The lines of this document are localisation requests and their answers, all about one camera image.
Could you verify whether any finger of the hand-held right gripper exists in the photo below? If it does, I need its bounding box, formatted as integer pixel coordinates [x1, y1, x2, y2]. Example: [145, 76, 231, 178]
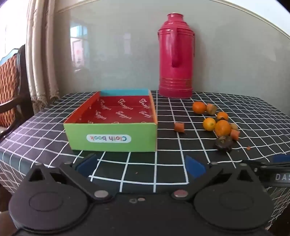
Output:
[272, 154, 290, 164]

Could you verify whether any red thermos flask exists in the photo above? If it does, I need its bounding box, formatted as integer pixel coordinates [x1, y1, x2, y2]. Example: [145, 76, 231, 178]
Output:
[157, 13, 196, 99]

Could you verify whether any yellowish small orange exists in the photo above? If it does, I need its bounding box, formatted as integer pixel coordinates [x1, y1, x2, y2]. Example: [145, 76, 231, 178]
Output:
[203, 117, 216, 131]

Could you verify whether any dark wooden chair orange cushion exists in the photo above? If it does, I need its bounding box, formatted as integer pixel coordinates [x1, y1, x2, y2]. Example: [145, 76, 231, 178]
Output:
[0, 44, 34, 139]

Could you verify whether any black white checked tablecloth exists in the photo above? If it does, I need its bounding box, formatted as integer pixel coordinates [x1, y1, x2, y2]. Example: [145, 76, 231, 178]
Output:
[0, 91, 290, 215]

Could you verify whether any large orange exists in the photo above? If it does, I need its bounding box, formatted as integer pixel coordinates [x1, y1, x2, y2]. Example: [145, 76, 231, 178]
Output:
[214, 120, 232, 137]

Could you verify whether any dark brown wrinkled fruit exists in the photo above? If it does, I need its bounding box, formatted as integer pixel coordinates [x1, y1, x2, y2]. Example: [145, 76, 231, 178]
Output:
[215, 136, 233, 153]

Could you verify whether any beige curtain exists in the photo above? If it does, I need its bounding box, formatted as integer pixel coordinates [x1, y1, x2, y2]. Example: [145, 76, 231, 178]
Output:
[26, 0, 60, 113]

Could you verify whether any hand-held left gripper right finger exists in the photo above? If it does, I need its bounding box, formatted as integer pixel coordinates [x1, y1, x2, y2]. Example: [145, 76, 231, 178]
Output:
[171, 155, 263, 202]

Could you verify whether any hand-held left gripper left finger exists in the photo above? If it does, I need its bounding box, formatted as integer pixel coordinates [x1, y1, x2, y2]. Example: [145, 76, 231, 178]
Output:
[25, 153, 112, 202]

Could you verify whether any brown fruit chunk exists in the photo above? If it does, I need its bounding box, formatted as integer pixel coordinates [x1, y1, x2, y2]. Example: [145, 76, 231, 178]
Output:
[206, 103, 218, 115]

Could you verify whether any round orange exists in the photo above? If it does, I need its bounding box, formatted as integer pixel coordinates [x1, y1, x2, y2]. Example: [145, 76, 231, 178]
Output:
[192, 101, 207, 114]

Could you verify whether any green cardboard box red inside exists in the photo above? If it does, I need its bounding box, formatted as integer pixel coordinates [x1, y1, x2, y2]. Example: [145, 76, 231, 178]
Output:
[63, 89, 158, 152]

